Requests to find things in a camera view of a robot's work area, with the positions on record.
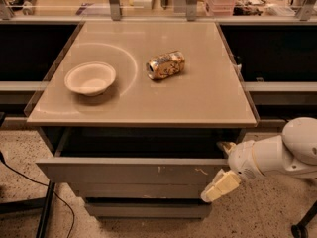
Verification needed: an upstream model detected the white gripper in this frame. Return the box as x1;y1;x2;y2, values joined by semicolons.
201;140;258;203

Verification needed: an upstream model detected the grey top drawer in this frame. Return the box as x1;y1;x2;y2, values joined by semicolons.
38;127;239;185

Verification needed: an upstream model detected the grey drawer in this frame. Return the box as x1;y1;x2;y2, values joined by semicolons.
69;183;206;198
38;127;239;185
85;203;212;219

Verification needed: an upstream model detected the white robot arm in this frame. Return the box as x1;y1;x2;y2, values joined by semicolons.
201;117;317;202

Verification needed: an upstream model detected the grey drawer cabinet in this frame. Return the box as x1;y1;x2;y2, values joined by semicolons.
28;22;259;206

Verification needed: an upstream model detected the grey middle drawer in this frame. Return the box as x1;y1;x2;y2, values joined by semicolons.
69;183;206;198

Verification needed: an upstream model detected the grey bottom drawer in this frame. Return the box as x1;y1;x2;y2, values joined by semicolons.
85;203;212;219

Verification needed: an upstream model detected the black office chair base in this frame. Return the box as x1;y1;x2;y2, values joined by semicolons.
291;200;317;238

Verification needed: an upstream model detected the white paper bowl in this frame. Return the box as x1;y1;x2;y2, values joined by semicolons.
64;61;116;96

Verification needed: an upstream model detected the black metal stand leg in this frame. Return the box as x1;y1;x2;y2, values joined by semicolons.
0;182;55;238

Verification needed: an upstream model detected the black floor cable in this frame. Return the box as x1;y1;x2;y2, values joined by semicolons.
0;150;76;238

